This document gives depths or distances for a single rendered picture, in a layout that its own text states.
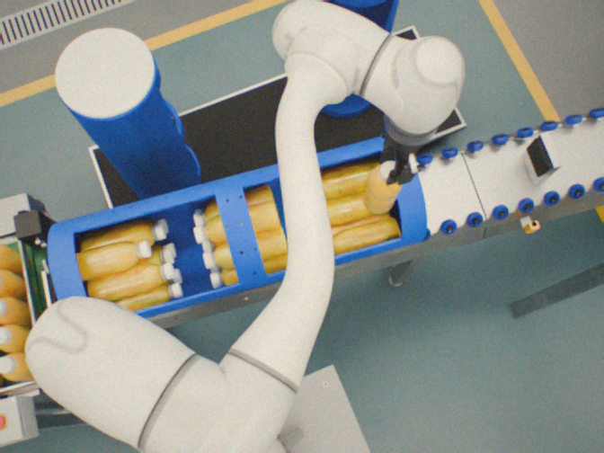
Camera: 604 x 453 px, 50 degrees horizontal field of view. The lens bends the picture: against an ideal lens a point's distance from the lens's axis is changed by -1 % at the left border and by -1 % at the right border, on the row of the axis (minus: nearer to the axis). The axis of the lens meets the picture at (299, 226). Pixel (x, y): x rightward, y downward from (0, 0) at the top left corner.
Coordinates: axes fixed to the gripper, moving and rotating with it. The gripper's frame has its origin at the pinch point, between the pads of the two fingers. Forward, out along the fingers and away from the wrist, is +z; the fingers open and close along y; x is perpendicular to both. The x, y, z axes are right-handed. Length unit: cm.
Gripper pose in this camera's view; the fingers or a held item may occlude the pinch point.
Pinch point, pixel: (392, 165)
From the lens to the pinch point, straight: 128.8
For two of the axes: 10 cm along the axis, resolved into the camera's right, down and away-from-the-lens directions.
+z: -0.1, 2.6, 9.7
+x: -9.6, 2.6, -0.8
